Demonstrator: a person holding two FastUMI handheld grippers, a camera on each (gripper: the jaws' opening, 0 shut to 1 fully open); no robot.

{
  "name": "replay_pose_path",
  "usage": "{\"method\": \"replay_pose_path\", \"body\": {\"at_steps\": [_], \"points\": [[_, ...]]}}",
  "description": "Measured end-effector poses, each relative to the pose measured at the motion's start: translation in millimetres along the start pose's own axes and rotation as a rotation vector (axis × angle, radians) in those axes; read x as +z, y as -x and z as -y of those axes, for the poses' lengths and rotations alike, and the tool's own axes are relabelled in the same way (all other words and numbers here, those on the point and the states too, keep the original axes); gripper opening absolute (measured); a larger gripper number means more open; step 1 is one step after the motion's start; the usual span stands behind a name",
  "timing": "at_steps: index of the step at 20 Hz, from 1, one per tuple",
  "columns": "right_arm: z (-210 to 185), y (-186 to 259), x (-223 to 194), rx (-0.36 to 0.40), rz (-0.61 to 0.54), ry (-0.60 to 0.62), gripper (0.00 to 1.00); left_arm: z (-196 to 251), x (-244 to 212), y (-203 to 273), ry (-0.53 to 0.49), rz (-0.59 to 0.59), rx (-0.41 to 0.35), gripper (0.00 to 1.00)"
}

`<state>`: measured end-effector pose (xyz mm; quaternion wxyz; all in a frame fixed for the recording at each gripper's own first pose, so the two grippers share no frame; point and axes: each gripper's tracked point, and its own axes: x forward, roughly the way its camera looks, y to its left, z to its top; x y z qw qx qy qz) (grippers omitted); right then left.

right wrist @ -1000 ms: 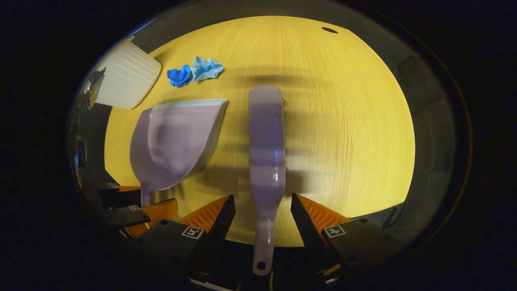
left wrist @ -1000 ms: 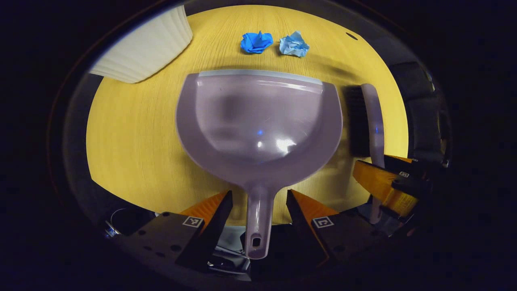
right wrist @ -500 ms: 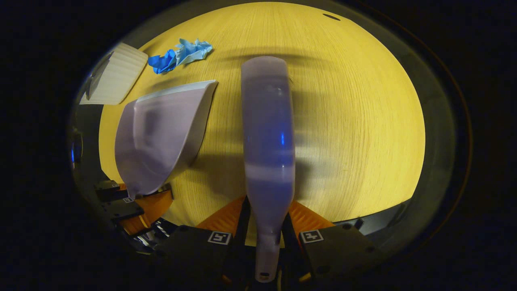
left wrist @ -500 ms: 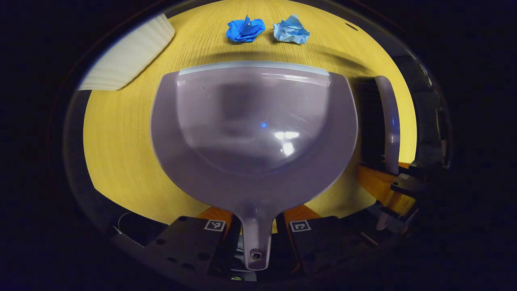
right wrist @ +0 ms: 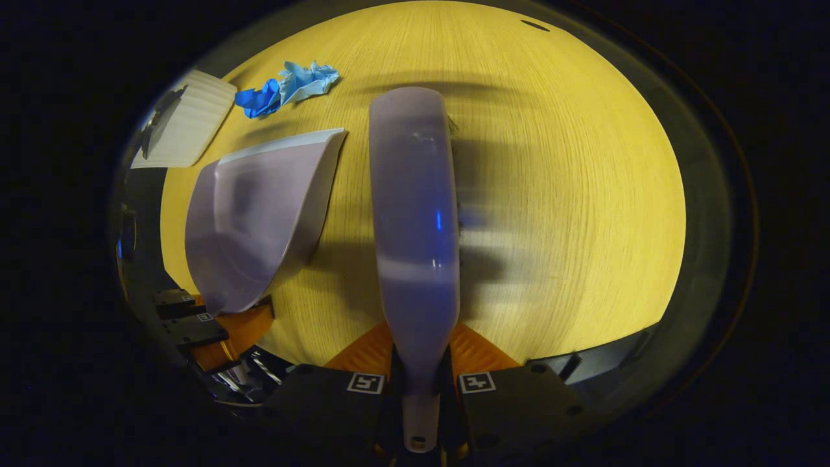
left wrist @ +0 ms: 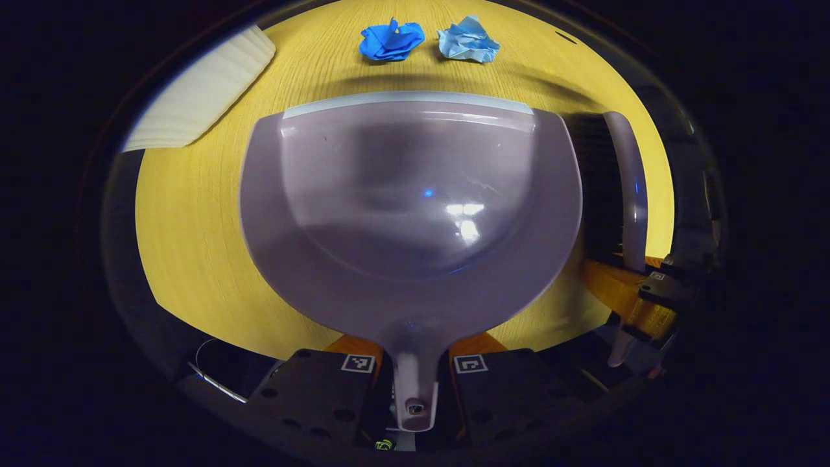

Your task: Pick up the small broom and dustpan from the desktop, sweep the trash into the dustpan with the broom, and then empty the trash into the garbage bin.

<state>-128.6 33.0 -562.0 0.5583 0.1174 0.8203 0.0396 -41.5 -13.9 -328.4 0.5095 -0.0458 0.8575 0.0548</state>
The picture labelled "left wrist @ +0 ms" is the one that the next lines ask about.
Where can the wooden desktop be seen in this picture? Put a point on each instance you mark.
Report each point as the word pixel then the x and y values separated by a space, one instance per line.
pixel 214 246

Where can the light blue paper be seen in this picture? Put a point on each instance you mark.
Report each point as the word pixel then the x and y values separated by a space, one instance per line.
pixel 467 42

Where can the dark blue paper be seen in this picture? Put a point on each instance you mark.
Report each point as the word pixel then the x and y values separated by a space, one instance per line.
pixel 389 42

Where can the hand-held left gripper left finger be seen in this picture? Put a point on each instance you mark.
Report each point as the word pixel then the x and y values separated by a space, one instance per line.
pixel 311 389

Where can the lilac plastic dustpan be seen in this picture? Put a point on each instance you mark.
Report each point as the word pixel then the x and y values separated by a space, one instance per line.
pixel 408 214

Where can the small lilac broom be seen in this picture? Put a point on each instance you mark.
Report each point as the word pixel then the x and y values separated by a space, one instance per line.
pixel 634 194

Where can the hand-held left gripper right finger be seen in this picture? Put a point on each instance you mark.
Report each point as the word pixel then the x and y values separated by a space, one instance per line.
pixel 512 389

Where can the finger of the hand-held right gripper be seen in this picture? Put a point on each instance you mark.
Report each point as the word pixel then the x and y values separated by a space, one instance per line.
pixel 622 288

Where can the white ribbed garbage bin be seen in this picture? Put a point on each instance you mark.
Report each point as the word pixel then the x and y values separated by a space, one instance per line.
pixel 207 91

